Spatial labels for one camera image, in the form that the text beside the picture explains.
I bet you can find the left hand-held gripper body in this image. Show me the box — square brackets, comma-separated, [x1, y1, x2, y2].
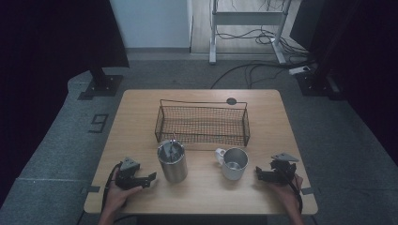
[115, 157, 148, 191]

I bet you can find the white desk frame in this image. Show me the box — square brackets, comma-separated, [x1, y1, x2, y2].
[208, 0, 294, 66]

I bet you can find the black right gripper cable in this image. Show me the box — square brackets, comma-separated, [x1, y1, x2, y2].
[281, 172, 304, 216]

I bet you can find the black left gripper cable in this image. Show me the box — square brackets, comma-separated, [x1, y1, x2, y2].
[100, 161, 124, 214]

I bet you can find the stainless steel tumbler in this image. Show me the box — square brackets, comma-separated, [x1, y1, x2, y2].
[157, 139, 189, 184]

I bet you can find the white power strip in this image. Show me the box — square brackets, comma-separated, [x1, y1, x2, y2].
[288, 65, 312, 76]

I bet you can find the grey tape strip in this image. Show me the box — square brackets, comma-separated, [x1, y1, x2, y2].
[79, 185, 101, 195]
[300, 187, 321, 196]

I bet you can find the tangle of floor cables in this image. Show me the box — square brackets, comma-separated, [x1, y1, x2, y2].
[215, 27, 312, 61]

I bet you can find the person's right hand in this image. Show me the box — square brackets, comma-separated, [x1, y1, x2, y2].
[268, 173, 305, 218]

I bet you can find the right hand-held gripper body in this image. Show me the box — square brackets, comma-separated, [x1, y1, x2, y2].
[266, 152, 300, 186]

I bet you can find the dark curtain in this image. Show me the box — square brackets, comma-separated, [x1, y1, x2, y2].
[289, 0, 398, 165]
[0, 0, 130, 201]

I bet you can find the person's left hand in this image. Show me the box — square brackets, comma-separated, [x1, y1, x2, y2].
[104, 185, 144, 217]

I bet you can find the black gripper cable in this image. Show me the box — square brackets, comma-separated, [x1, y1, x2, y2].
[100, 161, 124, 214]
[281, 172, 304, 216]

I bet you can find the black stand with base plate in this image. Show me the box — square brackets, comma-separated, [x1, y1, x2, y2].
[295, 64, 345, 101]
[77, 66, 125, 101]

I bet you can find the dark wire mesh basket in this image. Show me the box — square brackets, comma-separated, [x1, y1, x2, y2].
[154, 98, 252, 148]

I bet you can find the long black floor cable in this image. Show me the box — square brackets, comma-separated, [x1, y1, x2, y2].
[209, 61, 313, 90]

